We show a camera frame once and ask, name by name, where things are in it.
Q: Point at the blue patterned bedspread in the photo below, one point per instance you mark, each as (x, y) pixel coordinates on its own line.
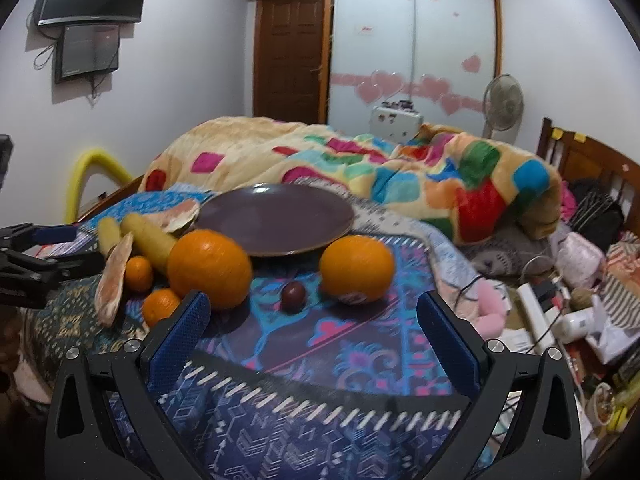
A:
(332, 391)

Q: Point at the grey patterned pillow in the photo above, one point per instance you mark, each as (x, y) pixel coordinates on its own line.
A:
(510, 252)

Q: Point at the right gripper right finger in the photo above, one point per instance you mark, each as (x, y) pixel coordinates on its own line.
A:
(476, 374)

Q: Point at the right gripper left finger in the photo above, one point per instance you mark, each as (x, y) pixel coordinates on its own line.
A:
(142, 376)

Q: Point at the white suitcase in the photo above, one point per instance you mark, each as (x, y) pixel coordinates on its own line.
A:
(396, 122)

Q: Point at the standing electric fan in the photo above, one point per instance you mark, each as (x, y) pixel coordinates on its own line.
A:
(503, 105)

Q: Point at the white power strip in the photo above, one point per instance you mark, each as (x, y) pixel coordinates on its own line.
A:
(539, 321)

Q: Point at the pink plush toy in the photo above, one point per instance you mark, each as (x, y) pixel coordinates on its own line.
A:
(491, 318)

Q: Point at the small wall monitor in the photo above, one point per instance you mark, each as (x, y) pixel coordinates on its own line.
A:
(86, 50)

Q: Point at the brown wooden door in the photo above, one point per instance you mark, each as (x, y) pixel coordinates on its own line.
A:
(287, 60)

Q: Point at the black clothing pile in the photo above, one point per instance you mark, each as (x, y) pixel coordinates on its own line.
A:
(597, 217)

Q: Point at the dark red jujube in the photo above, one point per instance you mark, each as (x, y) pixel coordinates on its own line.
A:
(293, 297)

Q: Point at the white wardrobe with hearts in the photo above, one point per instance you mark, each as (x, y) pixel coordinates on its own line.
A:
(438, 54)

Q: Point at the small mandarin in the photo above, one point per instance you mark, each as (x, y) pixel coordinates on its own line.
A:
(139, 274)
(159, 305)

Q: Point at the wooden headboard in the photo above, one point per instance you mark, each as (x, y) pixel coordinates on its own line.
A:
(578, 157)

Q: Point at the colourful patchwork blanket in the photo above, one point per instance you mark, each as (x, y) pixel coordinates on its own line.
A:
(465, 186)

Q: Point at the large orange with sticker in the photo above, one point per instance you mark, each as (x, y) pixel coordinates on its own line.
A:
(212, 263)

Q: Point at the dark purple plate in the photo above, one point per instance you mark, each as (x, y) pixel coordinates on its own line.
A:
(270, 220)

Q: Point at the pomelo segment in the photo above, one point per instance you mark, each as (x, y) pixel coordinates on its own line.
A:
(109, 290)
(176, 218)

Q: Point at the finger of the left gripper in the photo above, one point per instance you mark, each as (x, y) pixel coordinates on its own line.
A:
(47, 234)
(20, 271)

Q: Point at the yellow foam tube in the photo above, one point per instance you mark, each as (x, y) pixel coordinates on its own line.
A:
(90, 162)

